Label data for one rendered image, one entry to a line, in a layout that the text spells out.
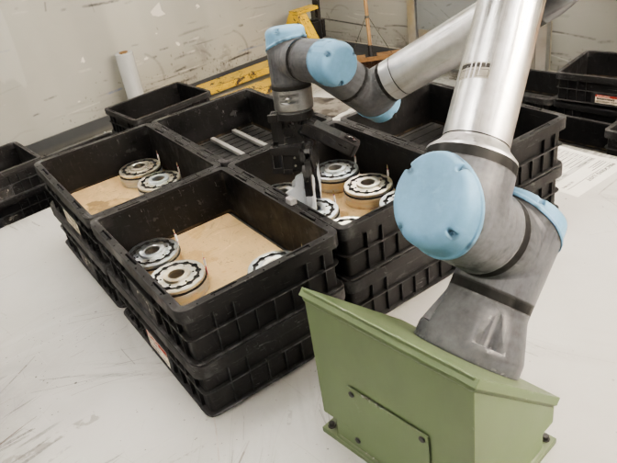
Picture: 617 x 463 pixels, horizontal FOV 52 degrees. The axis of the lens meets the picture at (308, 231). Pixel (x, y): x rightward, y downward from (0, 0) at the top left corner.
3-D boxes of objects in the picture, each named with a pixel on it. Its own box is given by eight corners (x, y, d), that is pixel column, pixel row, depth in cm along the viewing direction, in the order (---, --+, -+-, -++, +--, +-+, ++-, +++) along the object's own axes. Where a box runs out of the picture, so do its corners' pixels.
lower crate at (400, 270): (469, 269, 129) (469, 218, 123) (355, 339, 116) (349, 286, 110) (346, 206, 159) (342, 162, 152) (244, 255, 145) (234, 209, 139)
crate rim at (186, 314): (342, 243, 105) (342, 231, 104) (181, 328, 92) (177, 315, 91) (226, 175, 135) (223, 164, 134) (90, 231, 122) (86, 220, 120)
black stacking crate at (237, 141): (341, 165, 153) (335, 121, 147) (235, 213, 140) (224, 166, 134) (255, 128, 182) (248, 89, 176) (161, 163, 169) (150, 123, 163)
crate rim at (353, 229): (468, 178, 119) (468, 166, 117) (343, 243, 105) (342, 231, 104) (337, 129, 148) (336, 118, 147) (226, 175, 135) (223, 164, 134)
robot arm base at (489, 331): (534, 386, 88) (563, 320, 88) (488, 373, 77) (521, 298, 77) (445, 341, 99) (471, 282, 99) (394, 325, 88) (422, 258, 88)
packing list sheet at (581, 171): (632, 161, 158) (632, 159, 157) (583, 199, 146) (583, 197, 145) (514, 134, 180) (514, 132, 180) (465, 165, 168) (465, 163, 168)
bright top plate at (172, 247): (189, 251, 120) (188, 248, 120) (142, 276, 115) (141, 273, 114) (162, 234, 127) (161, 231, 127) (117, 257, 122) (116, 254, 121)
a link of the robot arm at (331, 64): (379, 62, 110) (339, 59, 118) (335, 29, 103) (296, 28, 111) (361, 105, 110) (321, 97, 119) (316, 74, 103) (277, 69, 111)
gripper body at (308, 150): (281, 164, 131) (273, 107, 126) (322, 163, 129) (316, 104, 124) (273, 177, 124) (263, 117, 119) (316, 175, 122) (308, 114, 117)
